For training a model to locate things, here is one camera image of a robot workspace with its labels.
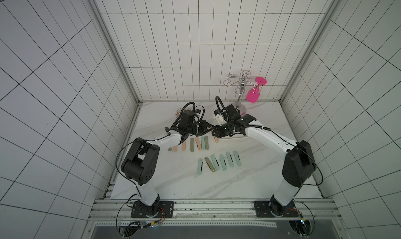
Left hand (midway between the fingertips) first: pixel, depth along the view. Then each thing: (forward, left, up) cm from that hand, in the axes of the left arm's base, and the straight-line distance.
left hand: (213, 129), depth 86 cm
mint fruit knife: (-12, -11, -14) cm, 21 cm away
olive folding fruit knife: (-1, +4, -14) cm, 14 cm away
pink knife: (-5, +23, -15) cm, 28 cm away
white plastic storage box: (-6, -11, +3) cm, 13 cm away
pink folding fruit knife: (-1, +9, -15) cm, 17 cm away
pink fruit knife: (-3, +18, -14) cm, 22 cm away
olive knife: (-17, 0, -13) cm, 22 cm away
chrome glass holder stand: (+27, -18, +5) cm, 33 cm away
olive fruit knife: (-3, +13, -13) cm, 19 cm away
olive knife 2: (-5, +26, -14) cm, 30 cm away
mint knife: (-14, -2, -13) cm, 19 cm away
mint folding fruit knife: (-13, -15, -14) cm, 24 cm away
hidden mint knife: (-16, +7, -14) cm, 22 cm away
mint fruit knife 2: (-14, -6, -13) cm, 20 cm away
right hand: (0, -1, 0) cm, 1 cm away
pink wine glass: (+27, -28, +2) cm, 39 cm away
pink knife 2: (-6, -2, -1) cm, 6 cm away
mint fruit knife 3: (-1, +6, -14) cm, 15 cm away
